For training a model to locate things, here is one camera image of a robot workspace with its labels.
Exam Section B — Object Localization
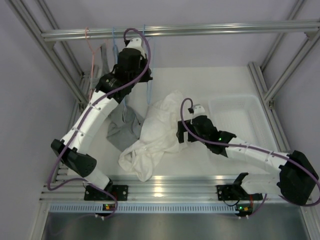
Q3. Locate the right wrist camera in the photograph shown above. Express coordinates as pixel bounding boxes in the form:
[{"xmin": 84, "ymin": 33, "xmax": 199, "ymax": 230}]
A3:
[{"xmin": 188, "ymin": 104, "xmax": 206, "ymax": 118}]

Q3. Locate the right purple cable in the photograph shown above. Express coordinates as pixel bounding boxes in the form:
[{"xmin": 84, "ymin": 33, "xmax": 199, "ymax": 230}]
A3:
[{"xmin": 180, "ymin": 98, "xmax": 320, "ymax": 207}]

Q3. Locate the white cable duct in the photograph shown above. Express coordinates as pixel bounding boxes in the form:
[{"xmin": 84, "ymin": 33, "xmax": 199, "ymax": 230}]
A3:
[{"xmin": 49, "ymin": 203, "xmax": 239, "ymax": 214}]

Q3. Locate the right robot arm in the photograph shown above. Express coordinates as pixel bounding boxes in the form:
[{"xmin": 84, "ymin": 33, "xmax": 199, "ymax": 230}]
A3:
[{"xmin": 176, "ymin": 115, "xmax": 320, "ymax": 206}]

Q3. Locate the grey tank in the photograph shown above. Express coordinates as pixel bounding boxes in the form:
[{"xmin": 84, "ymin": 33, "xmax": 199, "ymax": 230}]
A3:
[
  {"xmin": 106, "ymin": 100, "xmax": 145, "ymax": 152},
  {"xmin": 89, "ymin": 40, "xmax": 110, "ymax": 92}
]

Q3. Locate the white plastic basket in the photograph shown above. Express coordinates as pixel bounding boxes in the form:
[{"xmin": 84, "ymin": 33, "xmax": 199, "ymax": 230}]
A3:
[{"xmin": 208, "ymin": 94, "xmax": 278, "ymax": 151}]

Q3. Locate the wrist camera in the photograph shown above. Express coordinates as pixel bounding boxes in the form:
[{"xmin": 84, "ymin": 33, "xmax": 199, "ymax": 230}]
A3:
[
  {"xmin": 188, "ymin": 104, "xmax": 206, "ymax": 118},
  {"xmin": 126, "ymin": 37, "xmax": 145, "ymax": 57}
]

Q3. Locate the white tank top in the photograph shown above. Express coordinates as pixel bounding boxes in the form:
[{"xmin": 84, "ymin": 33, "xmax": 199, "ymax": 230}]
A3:
[{"xmin": 118, "ymin": 90, "xmax": 187, "ymax": 182}]

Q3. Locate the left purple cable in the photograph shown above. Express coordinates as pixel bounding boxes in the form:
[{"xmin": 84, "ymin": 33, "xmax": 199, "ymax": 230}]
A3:
[{"xmin": 46, "ymin": 28, "xmax": 151, "ymax": 218}]

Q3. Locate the pink hanger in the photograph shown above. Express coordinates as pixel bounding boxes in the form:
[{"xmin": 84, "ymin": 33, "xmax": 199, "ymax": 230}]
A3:
[{"xmin": 84, "ymin": 26, "xmax": 101, "ymax": 101}]

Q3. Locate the blue hanger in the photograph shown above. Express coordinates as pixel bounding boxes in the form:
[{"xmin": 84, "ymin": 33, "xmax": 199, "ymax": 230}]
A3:
[
  {"xmin": 146, "ymin": 40, "xmax": 156, "ymax": 105},
  {"xmin": 111, "ymin": 27, "xmax": 127, "ymax": 109}
]

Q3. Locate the purple cable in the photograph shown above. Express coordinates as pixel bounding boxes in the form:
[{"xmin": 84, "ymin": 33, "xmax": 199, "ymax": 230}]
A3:
[
  {"xmin": 180, "ymin": 98, "xmax": 320, "ymax": 207},
  {"xmin": 46, "ymin": 28, "xmax": 151, "ymax": 218}
]

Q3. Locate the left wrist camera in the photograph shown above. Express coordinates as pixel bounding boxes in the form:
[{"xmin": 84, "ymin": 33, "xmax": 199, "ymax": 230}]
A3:
[{"xmin": 126, "ymin": 37, "xmax": 145, "ymax": 57}]

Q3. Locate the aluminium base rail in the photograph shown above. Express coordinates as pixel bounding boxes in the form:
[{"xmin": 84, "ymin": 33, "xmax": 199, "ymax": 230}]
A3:
[{"xmin": 39, "ymin": 174, "xmax": 283, "ymax": 202}]

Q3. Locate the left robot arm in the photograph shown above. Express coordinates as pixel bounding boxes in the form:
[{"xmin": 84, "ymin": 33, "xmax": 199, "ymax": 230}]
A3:
[{"xmin": 51, "ymin": 46, "xmax": 151, "ymax": 200}]

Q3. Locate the aluminium frame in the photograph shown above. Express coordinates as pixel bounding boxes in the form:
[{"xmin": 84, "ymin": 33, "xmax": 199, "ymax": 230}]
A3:
[{"xmin": 6, "ymin": 0, "xmax": 320, "ymax": 240}]

